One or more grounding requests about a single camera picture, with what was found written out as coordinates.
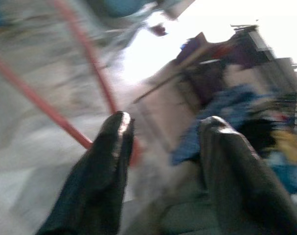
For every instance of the yellow cloth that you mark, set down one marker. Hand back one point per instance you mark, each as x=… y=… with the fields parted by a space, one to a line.
x=290 y=147

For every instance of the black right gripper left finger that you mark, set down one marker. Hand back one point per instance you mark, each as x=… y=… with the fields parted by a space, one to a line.
x=89 y=195

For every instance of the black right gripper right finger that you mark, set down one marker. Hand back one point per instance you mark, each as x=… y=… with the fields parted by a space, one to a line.
x=236 y=191

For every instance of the blue plaid shirt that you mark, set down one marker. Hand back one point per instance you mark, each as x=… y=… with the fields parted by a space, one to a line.
x=212 y=110

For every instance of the pink clothes hanger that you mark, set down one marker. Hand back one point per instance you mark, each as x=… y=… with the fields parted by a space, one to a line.
x=89 y=51

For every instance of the black drying rack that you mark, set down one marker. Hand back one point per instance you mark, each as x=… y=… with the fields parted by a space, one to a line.
x=172 y=76

